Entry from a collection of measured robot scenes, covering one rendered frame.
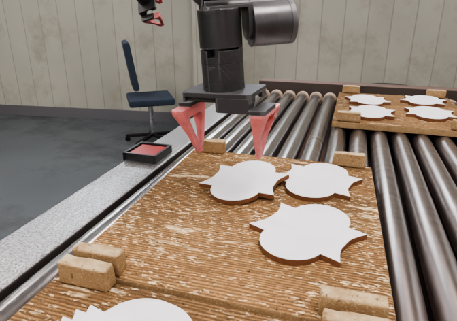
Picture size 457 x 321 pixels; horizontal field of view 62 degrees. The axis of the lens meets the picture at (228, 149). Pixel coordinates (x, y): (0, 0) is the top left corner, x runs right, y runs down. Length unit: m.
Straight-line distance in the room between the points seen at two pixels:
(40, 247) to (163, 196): 0.18
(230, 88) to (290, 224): 0.19
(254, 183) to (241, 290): 0.23
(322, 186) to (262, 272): 0.23
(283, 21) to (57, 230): 0.42
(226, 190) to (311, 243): 0.17
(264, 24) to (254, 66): 3.65
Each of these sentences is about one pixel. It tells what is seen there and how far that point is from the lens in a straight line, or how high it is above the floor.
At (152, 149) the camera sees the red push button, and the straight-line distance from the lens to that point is 0.83.
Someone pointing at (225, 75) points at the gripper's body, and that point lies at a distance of 0.50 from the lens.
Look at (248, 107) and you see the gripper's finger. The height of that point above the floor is 1.09.
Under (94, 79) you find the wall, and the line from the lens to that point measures 4.76.
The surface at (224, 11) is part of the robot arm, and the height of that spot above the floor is 1.21.
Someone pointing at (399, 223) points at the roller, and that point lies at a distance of 0.61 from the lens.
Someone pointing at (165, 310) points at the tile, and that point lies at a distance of 0.35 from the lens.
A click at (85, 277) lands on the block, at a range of 0.43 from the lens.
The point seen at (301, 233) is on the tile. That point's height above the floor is 0.94.
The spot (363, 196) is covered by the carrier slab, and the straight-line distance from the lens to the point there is 0.63.
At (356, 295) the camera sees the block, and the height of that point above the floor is 0.96.
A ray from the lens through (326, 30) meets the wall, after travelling 4.10.
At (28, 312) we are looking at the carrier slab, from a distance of 0.44.
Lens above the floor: 1.21
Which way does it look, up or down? 20 degrees down
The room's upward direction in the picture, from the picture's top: straight up
